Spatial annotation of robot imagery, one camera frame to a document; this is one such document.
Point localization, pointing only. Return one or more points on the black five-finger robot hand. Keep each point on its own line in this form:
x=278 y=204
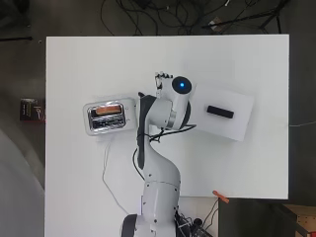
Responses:
x=160 y=82

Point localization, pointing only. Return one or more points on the toast bread slice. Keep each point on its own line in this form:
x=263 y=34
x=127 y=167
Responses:
x=108 y=109

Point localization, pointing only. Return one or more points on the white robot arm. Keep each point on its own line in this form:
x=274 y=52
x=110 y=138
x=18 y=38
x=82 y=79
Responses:
x=161 y=177

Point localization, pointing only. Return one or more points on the steel toaster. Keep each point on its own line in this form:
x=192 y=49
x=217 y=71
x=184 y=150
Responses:
x=107 y=118

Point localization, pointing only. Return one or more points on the black block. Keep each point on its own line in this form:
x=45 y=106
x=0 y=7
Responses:
x=220 y=112

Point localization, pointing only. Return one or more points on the large white flat box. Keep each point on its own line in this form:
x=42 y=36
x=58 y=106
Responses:
x=227 y=131

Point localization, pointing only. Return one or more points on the orange tool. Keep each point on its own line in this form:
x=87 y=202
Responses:
x=221 y=197

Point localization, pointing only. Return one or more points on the black box with red print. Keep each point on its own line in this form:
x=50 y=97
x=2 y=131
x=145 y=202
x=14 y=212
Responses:
x=32 y=110

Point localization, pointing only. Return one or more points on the wooden crate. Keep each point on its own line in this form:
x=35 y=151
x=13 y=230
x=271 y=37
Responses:
x=304 y=222

